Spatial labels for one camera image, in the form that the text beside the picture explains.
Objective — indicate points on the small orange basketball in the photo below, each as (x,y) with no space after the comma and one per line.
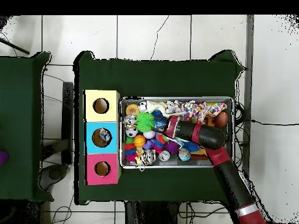
(139,141)

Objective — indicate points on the crushed silver can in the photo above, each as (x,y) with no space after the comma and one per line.
(148,155)

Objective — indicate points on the smooth silver can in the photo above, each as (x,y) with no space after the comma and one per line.
(130,121)

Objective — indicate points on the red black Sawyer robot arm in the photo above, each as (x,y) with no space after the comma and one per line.
(208,135)

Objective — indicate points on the dark green side table cloth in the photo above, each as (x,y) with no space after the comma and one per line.
(21,116)

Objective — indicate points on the wooden box with three holes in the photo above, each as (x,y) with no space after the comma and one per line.
(112,100)

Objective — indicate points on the grey round floor base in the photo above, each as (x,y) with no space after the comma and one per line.
(56,173)

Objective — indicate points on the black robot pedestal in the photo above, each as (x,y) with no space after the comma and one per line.
(154,214)

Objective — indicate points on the clear plastic bottle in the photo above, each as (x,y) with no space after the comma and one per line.
(105,136)

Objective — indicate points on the polka dot colourful cloth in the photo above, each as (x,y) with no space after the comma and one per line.
(198,109)

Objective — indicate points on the purple object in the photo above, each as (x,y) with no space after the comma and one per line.
(3,157)

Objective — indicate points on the black upright panel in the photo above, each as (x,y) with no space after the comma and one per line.
(68,116)

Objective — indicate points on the blue spiky rubber ball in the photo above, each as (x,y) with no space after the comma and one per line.
(160,122)

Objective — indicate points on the cream knitted cloth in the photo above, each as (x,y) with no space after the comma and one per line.
(152,106)

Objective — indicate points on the toy burger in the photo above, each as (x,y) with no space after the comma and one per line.
(132,109)

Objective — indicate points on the small globe ball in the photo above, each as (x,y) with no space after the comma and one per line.
(184,154)

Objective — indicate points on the brown toy football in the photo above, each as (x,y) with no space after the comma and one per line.
(221,119)

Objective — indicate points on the green spiky rubber ball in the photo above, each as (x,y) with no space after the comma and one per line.
(145,121)

